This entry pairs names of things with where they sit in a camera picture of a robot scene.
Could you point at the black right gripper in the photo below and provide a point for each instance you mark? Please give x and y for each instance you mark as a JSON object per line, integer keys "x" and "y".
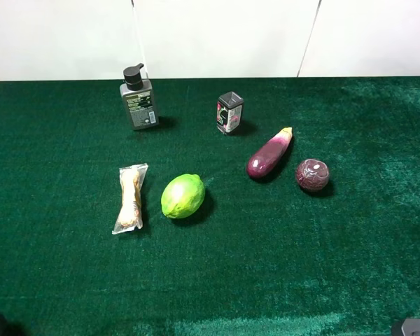
{"x": 407, "y": 327}

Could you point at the grey pump bottle black cap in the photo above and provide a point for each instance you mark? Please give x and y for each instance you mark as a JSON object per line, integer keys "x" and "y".
{"x": 138, "y": 99}

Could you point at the green velvet table cloth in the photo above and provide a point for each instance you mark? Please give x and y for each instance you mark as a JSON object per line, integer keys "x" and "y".
{"x": 259, "y": 257}

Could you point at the clear wrapped snack packet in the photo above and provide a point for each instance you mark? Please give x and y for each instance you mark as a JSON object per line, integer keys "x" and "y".
{"x": 131, "y": 181}

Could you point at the dark purple carved ball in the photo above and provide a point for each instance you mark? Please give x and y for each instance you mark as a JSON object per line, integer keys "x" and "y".
{"x": 312, "y": 175}

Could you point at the purple toy eggplant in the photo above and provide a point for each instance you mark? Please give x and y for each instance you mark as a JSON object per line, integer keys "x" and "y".
{"x": 267, "y": 157}

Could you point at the green lime fruit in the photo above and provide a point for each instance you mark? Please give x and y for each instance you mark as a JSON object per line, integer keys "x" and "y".
{"x": 183, "y": 196}

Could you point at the small black printed box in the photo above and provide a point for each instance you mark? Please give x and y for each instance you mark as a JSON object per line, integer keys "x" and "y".
{"x": 229, "y": 112}

